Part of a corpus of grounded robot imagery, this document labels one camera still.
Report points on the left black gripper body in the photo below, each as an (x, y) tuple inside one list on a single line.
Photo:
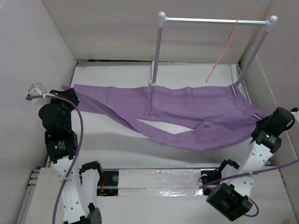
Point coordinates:
[(67, 108)]

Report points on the purple trousers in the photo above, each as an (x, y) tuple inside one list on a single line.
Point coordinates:
[(201, 118)]

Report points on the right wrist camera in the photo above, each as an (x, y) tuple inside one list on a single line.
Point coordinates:
[(295, 112)]

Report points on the pink wire hanger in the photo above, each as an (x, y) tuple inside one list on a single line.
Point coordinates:
[(230, 38)]

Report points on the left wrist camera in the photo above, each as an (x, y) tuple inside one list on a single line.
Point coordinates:
[(37, 89)]

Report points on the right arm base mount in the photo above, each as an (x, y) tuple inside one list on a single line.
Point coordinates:
[(208, 176)]

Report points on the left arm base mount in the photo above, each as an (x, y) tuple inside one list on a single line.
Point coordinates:
[(108, 180)]

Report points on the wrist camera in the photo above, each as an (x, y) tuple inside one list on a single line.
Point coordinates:
[(295, 112), (37, 89)]

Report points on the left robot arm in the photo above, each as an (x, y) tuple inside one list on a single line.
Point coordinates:
[(78, 184)]

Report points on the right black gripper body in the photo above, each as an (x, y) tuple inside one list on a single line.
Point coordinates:
[(262, 122)]

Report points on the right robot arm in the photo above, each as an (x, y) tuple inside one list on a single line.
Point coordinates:
[(228, 187)]

